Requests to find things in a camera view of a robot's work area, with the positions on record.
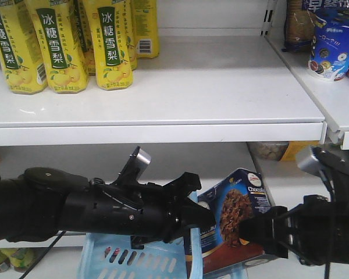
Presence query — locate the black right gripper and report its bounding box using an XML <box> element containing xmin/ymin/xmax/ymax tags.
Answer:
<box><xmin>238</xmin><ymin>195</ymin><xmax>341</xmax><ymax>265</ymax></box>

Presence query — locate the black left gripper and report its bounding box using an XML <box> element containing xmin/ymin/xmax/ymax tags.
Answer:
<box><xmin>88</xmin><ymin>172</ymin><xmax>215</xmax><ymax>247</ymax></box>

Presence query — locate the Chocofello cookie box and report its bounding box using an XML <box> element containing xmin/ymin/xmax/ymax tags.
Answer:
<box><xmin>198</xmin><ymin>168</ymin><xmax>277</xmax><ymax>275</ymax></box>

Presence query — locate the light blue plastic basket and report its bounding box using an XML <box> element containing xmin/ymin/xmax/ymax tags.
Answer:
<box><xmin>75</xmin><ymin>190</ymin><xmax>251</xmax><ymax>279</ymax></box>

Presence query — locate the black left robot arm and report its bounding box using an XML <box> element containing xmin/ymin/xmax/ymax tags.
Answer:
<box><xmin>0</xmin><ymin>167</ymin><xmax>215</xmax><ymax>249</ymax></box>

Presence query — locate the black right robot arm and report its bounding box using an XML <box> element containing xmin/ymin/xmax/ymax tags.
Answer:
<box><xmin>239</xmin><ymin>195</ymin><xmax>349</xmax><ymax>266</ymax></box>

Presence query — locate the yellow snack box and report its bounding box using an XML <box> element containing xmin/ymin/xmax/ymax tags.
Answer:
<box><xmin>247</xmin><ymin>141</ymin><xmax>319</xmax><ymax>162</ymax></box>

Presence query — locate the white supermarket shelving unit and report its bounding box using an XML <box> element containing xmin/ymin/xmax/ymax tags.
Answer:
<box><xmin>0</xmin><ymin>0</ymin><xmax>349</xmax><ymax>279</ymax></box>

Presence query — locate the dark biscuit package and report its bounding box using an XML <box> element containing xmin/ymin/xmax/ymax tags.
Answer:
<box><xmin>284</xmin><ymin>0</ymin><xmax>315</xmax><ymax>52</ymax></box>

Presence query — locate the yellow pear drink bottle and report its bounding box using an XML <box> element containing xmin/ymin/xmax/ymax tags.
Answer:
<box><xmin>0</xmin><ymin>1</ymin><xmax>48</xmax><ymax>95</ymax></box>
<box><xmin>25</xmin><ymin>1</ymin><xmax>89</xmax><ymax>94</ymax></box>
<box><xmin>83</xmin><ymin>1</ymin><xmax>133</xmax><ymax>91</ymax></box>

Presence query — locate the blue cookie tub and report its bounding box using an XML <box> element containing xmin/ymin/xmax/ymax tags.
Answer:
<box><xmin>308</xmin><ymin>7</ymin><xmax>349</xmax><ymax>81</ymax></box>

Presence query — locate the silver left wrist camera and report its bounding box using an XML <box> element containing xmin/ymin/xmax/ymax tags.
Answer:
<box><xmin>116</xmin><ymin>146</ymin><xmax>151</xmax><ymax>183</ymax></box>

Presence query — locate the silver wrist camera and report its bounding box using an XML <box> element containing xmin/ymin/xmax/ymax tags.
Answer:
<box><xmin>116</xmin><ymin>146</ymin><xmax>151</xmax><ymax>183</ymax></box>
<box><xmin>295</xmin><ymin>146</ymin><xmax>349</xmax><ymax>202</ymax></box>

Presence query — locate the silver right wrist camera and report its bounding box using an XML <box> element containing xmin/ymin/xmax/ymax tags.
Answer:
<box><xmin>295</xmin><ymin>146</ymin><xmax>349</xmax><ymax>202</ymax></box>

